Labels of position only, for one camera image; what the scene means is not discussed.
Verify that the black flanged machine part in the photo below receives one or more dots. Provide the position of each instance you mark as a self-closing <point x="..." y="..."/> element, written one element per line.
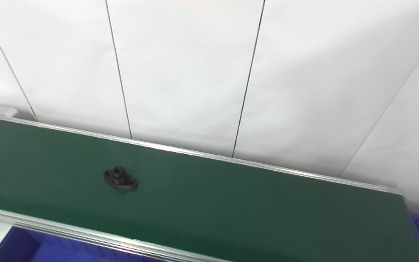
<point x="120" y="179"/>

